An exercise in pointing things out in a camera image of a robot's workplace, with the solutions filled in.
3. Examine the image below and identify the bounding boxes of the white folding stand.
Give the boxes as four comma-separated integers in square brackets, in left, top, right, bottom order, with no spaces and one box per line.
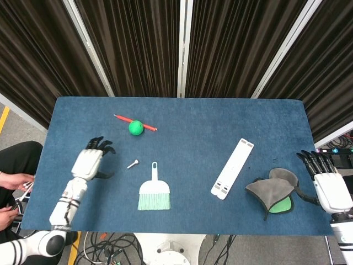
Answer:
[210,137,254,202]

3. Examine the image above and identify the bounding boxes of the green ball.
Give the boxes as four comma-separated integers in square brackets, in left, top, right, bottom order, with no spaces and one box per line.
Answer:
[128,120,145,136]

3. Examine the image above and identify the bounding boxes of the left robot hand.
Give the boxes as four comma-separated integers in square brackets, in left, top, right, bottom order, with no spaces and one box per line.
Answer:
[71,136,117,182]

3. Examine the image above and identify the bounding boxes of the black floor cables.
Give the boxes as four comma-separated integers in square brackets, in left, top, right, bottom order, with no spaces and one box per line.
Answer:
[74,231,144,265]

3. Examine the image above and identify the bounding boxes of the white brush green bristles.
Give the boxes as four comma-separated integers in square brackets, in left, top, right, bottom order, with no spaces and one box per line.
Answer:
[137,161,172,211]

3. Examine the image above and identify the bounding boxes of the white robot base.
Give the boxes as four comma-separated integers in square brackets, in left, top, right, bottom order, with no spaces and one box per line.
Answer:
[133,233,207,265]

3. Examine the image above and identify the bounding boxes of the blue table mat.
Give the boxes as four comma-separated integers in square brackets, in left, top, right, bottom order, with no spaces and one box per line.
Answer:
[20,96,336,236]

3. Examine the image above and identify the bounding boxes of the white earphone cable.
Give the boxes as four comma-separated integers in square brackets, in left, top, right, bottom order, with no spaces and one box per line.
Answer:
[13,182,34,205]

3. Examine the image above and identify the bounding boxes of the grey green cloth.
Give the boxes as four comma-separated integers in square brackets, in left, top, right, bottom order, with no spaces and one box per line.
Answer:
[245,168,299,221]

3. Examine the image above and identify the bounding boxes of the red pen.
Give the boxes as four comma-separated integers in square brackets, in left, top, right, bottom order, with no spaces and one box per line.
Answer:
[113,114,158,132]

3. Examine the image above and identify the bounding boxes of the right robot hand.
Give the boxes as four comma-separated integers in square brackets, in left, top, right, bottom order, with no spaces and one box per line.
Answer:
[293,150,353,214]

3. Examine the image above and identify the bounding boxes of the person in black clothes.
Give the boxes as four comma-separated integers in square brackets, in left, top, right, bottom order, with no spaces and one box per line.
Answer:
[0,141,44,241]

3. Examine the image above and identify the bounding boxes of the white frame post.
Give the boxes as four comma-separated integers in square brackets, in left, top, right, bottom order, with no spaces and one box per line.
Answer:
[62,0,115,97]
[250,0,323,99]
[176,0,194,98]
[0,92,49,132]
[314,127,353,149]

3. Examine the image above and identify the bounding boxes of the dark pleated curtain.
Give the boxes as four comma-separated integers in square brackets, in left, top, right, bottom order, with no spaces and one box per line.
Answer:
[0,0,353,144]

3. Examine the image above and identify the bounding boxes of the power strip with plugs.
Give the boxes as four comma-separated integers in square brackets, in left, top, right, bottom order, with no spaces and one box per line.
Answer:
[315,147,353,156]

